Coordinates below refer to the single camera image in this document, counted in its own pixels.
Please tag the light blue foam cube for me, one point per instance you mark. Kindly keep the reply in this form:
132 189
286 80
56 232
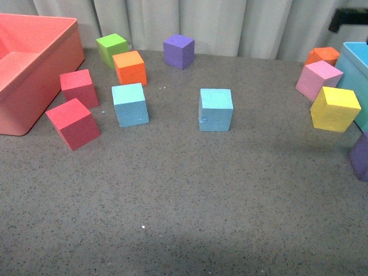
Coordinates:
130 105
215 110

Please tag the purple foam cube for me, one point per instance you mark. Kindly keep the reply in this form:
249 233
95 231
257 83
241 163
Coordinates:
179 51
358 157

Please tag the orange foam cube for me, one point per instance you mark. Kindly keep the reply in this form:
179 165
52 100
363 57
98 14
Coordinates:
130 68
327 54

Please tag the dark red foam cube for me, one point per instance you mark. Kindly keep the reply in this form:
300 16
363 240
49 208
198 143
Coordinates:
79 84

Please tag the green foam cube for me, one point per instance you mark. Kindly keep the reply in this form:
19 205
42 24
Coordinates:
110 45

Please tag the white curtain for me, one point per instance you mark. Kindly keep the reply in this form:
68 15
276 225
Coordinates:
283 30

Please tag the pink foam cube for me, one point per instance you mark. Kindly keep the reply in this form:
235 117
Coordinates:
316 75

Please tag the yellow foam cube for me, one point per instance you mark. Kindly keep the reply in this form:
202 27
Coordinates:
334 109

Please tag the pink plastic bin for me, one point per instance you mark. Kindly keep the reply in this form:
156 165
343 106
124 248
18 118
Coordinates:
35 51

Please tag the light blue plastic bin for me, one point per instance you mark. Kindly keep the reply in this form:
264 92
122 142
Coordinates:
353 63

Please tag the black bracket in background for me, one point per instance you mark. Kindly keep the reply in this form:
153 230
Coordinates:
347 16

